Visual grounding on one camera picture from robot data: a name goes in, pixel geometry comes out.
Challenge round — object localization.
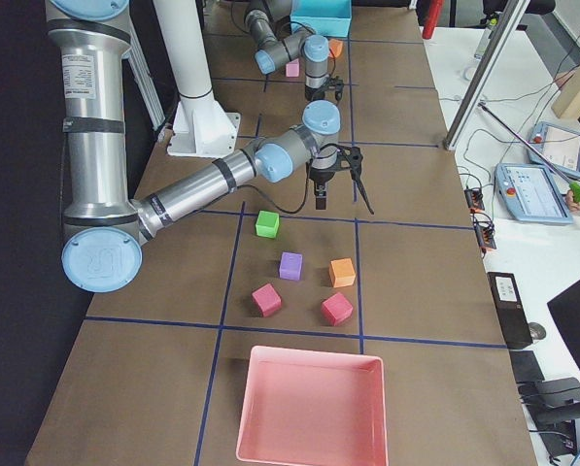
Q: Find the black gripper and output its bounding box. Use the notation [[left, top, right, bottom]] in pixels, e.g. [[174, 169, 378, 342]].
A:
[[308, 145, 338, 210], [305, 77, 344, 103]]

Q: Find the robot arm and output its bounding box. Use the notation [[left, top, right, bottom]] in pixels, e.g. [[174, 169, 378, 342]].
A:
[[244, 0, 344, 103], [45, 1, 341, 293]]

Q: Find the orange foam block left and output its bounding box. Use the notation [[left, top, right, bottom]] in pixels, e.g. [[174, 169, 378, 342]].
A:
[[328, 39, 344, 58]]

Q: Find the orange foam block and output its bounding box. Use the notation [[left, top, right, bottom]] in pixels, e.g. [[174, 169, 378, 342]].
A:
[[328, 257, 357, 288], [328, 39, 344, 58]]

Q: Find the pink foam block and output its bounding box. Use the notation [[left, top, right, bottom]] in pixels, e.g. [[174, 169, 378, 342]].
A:
[[285, 59, 300, 78]]

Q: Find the green foam block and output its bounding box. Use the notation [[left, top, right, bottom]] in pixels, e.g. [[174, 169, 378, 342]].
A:
[[256, 211, 280, 239]]

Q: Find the teal plastic bin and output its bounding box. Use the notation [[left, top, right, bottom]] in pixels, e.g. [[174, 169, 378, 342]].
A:
[[290, 0, 352, 38]]

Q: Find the purple foam block right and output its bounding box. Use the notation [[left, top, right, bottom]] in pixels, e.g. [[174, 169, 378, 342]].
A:
[[279, 251, 303, 281]]

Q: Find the orange foam block right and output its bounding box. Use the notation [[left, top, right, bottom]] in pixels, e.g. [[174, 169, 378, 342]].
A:
[[328, 257, 357, 288]]

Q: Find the red foam block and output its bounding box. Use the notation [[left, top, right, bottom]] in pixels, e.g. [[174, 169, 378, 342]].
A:
[[251, 283, 283, 317], [321, 292, 354, 326]]

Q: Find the teach pendant front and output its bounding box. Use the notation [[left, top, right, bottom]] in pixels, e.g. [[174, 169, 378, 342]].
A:
[[495, 163, 573, 225]]

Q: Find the teach pendant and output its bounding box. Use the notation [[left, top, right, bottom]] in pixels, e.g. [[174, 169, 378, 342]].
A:
[[495, 163, 573, 225], [529, 121, 580, 180]]

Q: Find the pink plastic tray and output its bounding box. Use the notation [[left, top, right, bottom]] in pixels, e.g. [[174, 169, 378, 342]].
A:
[[236, 346, 389, 465]]

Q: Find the black power box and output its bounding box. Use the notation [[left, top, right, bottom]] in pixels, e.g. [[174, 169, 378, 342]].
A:
[[487, 272, 532, 350]]

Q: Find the teach pendant rear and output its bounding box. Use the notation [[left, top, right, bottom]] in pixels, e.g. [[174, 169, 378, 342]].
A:
[[529, 121, 580, 180]]

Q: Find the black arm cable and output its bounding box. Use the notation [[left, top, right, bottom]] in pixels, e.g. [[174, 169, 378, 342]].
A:
[[240, 162, 315, 216]]

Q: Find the aluminium frame post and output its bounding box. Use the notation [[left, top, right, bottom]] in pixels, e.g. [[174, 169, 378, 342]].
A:
[[443, 0, 530, 151]]

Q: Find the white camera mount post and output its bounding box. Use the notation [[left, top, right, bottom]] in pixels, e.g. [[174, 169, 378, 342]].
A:
[[154, 0, 240, 157]]

